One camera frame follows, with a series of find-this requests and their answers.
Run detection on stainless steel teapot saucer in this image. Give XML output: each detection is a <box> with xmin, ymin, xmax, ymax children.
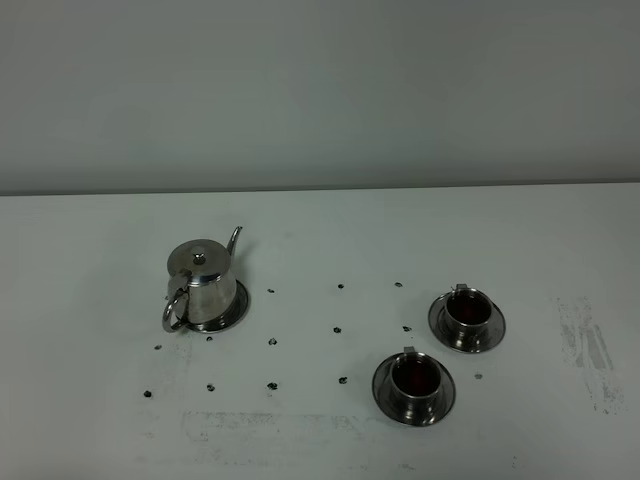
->
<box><xmin>186</xmin><ymin>280</ymin><xmax>250</xmax><ymax>334</ymax></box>

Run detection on far stainless steel saucer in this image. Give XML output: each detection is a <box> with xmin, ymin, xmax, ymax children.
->
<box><xmin>428</xmin><ymin>285</ymin><xmax>506</xmax><ymax>354</ymax></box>

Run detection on near stainless steel saucer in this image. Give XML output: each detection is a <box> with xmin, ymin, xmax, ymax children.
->
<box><xmin>371</xmin><ymin>347</ymin><xmax>456</xmax><ymax>427</ymax></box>

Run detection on far stainless steel teacup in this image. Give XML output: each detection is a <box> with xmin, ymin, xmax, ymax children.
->
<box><xmin>444</xmin><ymin>284</ymin><xmax>492</xmax><ymax>345</ymax></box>

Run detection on stainless steel teacup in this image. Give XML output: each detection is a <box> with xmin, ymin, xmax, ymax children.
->
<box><xmin>390</xmin><ymin>347</ymin><xmax>442</xmax><ymax>406</ymax></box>
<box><xmin>444</xmin><ymin>284</ymin><xmax>492</xmax><ymax>345</ymax></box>

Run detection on near stainless steel teacup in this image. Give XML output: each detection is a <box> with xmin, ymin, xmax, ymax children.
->
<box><xmin>390</xmin><ymin>347</ymin><xmax>442</xmax><ymax>406</ymax></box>

